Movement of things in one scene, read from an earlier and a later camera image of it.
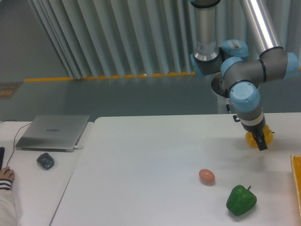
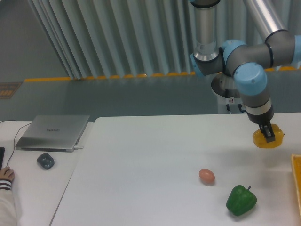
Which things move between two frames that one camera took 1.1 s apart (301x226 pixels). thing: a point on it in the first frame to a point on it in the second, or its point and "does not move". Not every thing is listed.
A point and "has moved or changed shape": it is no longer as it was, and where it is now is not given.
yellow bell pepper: [267, 134] has moved or changed shape
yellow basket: [296, 162] does not move
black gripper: [259, 137] to [264, 120]
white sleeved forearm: [8, 216] does not move
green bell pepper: [241, 201] does not move
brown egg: [206, 177] does not move
